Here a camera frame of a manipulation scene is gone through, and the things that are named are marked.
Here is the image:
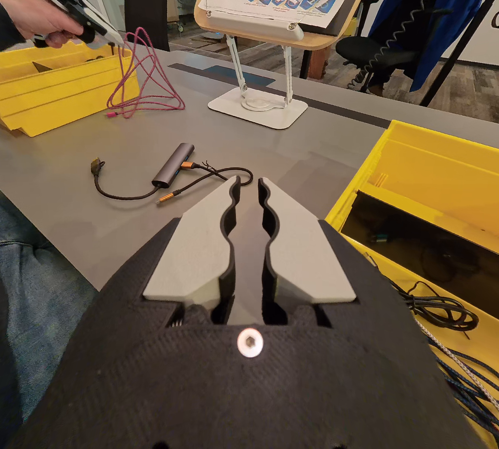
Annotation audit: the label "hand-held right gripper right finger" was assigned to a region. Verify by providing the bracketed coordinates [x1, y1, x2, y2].
[258, 177, 357, 326]

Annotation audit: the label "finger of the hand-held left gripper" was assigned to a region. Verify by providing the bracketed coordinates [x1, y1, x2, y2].
[75, 0, 126, 46]

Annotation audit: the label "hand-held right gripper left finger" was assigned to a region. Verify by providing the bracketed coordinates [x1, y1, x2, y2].
[143, 176, 241, 325]

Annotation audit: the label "yellow plastic bin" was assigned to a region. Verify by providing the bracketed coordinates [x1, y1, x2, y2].
[325, 120, 499, 449]
[0, 41, 140, 137]

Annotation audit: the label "orange plug usb cable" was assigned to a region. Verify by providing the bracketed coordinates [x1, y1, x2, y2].
[156, 160, 254, 206]

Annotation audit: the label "pink braided usb cable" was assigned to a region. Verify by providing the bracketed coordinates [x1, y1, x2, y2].
[106, 27, 186, 119]

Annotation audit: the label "grey usb hub with cable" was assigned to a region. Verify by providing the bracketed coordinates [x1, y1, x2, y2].
[90, 143, 195, 201]

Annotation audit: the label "person's left hand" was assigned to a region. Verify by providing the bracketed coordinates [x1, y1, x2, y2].
[0, 0, 85, 49]

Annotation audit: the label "black standing panel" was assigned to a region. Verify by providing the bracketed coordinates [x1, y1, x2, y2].
[121, 0, 170, 52]

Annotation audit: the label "white document stand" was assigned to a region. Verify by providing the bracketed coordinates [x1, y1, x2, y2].
[194, 0, 387, 130]

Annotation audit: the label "person's jeans legs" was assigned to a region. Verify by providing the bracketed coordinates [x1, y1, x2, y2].
[0, 191, 98, 422]

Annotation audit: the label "black office chair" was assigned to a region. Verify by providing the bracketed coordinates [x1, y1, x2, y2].
[336, 0, 425, 94]

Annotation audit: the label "black tripod leg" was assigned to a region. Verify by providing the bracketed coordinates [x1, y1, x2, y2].
[419, 0, 499, 107]

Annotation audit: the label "blue jacket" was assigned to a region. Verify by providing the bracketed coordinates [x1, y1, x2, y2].
[368, 0, 495, 92]

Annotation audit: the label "black usb cable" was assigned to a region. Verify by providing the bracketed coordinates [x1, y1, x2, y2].
[384, 279, 479, 336]

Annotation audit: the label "white braided cable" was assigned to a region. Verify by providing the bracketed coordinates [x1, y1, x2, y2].
[415, 318, 499, 410]

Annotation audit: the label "black coiled cable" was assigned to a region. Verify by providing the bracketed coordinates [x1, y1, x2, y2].
[347, 0, 468, 91]

